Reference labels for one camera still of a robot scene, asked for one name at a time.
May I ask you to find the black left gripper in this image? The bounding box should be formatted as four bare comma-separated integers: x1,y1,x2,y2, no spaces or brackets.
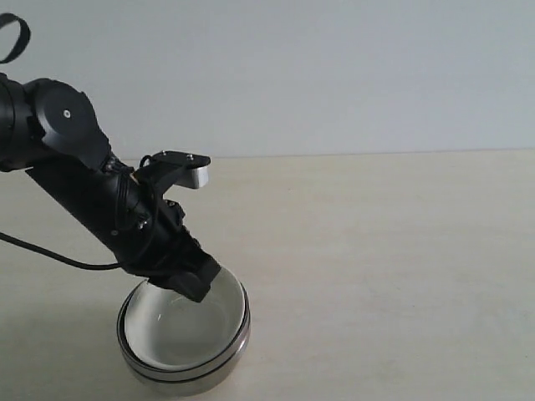
115,172,221,303

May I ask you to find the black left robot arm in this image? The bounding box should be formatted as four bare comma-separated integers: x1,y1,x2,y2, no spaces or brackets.
1,77,221,302

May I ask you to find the large steel bowl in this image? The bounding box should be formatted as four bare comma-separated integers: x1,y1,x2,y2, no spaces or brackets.
116,278,251,383

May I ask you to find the small ribbed steel bowl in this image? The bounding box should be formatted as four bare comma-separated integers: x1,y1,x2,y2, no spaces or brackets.
116,314,251,397

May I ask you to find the black cable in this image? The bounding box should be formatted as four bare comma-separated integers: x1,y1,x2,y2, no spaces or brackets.
0,13,126,271

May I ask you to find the white ceramic bowl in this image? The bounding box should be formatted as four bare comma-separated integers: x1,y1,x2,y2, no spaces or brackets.
123,268,246,372

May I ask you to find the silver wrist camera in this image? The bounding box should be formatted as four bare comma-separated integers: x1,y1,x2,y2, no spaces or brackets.
135,150,211,193

